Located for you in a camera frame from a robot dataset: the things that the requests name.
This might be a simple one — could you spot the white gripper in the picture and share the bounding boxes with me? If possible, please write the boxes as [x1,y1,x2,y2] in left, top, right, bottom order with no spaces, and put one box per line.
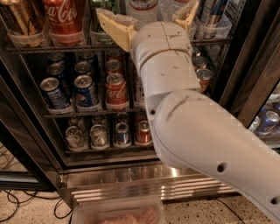
[95,0,202,71]

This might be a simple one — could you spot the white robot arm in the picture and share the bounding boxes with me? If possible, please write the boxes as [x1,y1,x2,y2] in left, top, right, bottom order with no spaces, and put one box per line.
[96,0,280,224]

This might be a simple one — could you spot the green LaCroix can top shelf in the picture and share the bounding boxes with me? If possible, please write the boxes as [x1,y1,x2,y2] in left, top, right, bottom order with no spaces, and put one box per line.
[88,0,119,45]

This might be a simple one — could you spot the silver blue slim can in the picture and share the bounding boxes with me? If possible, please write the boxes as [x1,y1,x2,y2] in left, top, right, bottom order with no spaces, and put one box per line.
[200,0,228,39]

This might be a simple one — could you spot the front gold can middle shelf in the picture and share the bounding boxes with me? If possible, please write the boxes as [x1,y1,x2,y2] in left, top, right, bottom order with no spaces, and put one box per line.
[196,68,213,93]

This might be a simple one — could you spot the gold can shelf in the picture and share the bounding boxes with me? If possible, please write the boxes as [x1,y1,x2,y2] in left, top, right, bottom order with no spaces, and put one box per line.
[0,0,46,47]
[196,68,213,93]

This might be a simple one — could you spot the front Coca-Cola can middle shelf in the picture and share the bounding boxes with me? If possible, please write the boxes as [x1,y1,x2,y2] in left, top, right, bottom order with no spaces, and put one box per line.
[106,73,129,109]

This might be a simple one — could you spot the brown tea bottle middle shelf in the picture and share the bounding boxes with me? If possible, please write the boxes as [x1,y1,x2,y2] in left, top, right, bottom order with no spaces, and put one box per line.
[134,73,144,107]

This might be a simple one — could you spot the red Coca-Cola can top shelf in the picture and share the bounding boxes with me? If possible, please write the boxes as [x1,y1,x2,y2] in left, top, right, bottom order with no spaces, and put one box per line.
[42,0,86,46]

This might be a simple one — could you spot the red can bottom shelf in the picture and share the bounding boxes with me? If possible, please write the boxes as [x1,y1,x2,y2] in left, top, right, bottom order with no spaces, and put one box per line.
[136,120,152,145]

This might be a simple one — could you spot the front Pepsi can far left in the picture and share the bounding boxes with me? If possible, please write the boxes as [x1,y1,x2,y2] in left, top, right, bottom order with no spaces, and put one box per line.
[39,77,71,109]

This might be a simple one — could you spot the blue silver can bottom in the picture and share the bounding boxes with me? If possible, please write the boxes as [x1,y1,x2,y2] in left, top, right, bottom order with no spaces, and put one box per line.
[115,122,130,146]

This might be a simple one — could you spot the stainless steel fridge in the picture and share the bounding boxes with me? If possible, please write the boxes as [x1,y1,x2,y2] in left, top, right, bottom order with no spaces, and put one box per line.
[0,0,279,207]

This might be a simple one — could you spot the gold can top shelf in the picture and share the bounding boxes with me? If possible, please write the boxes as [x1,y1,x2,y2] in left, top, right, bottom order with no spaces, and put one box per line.
[0,0,46,47]

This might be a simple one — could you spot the silver can bottom far left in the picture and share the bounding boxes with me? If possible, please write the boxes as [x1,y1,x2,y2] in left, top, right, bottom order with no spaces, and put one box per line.
[66,126,86,151]

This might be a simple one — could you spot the blue can right compartment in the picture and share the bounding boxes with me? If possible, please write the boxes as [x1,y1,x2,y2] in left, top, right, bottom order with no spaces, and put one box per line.
[256,110,280,136]

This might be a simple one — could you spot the clear water bottle left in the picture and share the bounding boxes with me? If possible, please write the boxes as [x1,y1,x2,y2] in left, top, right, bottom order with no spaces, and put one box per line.
[126,0,158,28]

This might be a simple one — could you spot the clear water bottle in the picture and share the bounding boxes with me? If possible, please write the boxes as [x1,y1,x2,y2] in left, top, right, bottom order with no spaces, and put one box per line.
[159,0,196,39]
[126,0,158,28]

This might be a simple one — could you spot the clear water bottle right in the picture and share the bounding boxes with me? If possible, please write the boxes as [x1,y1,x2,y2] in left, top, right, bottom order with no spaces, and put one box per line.
[159,0,196,39]

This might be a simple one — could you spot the clear plastic bin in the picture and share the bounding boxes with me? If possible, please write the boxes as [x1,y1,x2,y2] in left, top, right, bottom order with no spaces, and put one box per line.
[71,196,166,224]

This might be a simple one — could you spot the black floor cable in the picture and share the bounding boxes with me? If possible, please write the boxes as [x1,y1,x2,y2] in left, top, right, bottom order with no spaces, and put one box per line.
[0,189,73,222]

